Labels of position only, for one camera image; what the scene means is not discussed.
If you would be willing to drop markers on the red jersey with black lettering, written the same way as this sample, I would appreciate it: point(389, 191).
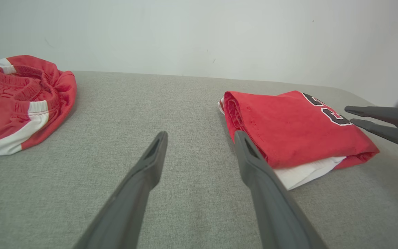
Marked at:
point(288, 131)

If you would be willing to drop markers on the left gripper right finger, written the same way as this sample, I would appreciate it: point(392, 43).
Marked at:
point(271, 207)

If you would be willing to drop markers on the red shorts with white stripe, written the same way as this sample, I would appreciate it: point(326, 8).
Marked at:
point(12, 100)

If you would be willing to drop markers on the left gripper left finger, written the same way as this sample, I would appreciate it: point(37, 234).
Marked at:
point(133, 200)

